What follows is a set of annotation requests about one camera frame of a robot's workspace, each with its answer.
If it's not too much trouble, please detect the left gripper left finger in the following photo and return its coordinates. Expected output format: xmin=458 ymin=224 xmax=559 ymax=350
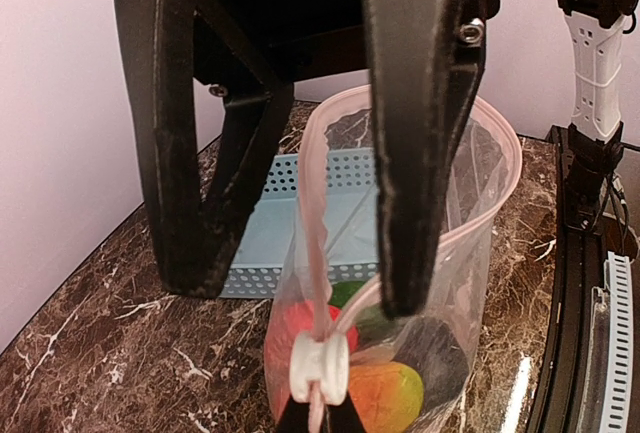
xmin=275 ymin=396 xmax=310 ymax=433

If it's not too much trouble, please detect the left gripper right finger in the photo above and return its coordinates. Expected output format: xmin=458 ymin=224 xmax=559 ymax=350
xmin=322 ymin=397 xmax=366 ymax=433

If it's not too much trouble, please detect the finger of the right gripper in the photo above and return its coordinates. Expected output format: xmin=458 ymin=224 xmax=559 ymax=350
xmin=362 ymin=0 xmax=488 ymax=318
xmin=114 ymin=0 xmax=294 ymax=298

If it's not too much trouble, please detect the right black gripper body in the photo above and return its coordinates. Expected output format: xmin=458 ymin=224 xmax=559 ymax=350
xmin=124 ymin=0 xmax=504 ymax=99

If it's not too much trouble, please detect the orange persimmon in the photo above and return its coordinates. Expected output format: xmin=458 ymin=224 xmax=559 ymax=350
xmin=348 ymin=361 xmax=424 ymax=432

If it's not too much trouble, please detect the light blue plastic basket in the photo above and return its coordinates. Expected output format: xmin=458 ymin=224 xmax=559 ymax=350
xmin=219 ymin=147 xmax=384 ymax=300

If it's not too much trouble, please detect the clear zip top bag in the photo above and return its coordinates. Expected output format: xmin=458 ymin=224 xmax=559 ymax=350
xmin=264 ymin=86 xmax=522 ymax=432

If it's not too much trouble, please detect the red apple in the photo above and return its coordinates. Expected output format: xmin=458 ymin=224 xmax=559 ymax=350
xmin=263 ymin=302 xmax=359 ymax=404

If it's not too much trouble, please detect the purple eggplant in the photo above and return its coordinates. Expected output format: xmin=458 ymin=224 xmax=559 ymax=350
xmin=393 ymin=317 xmax=469 ymax=414

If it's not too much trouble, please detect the green pepper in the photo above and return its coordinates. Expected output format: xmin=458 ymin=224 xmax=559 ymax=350
xmin=328 ymin=280 xmax=365 ymax=309

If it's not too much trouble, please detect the white slotted cable duct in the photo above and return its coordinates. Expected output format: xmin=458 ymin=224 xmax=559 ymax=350
xmin=587 ymin=251 xmax=634 ymax=432

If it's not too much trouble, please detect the black front rail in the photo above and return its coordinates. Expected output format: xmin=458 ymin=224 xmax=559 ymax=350
xmin=526 ymin=126 xmax=604 ymax=432

